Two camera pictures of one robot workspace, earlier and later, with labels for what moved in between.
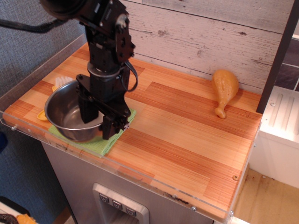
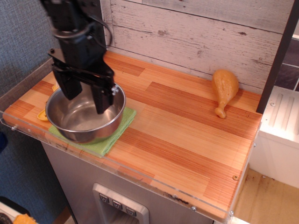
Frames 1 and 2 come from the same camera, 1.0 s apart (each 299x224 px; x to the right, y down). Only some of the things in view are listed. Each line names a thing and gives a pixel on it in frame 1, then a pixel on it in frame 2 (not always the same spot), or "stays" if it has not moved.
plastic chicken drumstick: x=225 y=84 stays
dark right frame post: x=286 y=31 stays
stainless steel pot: x=62 y=108 stays
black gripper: x=107 y=94 → x=82 y=55
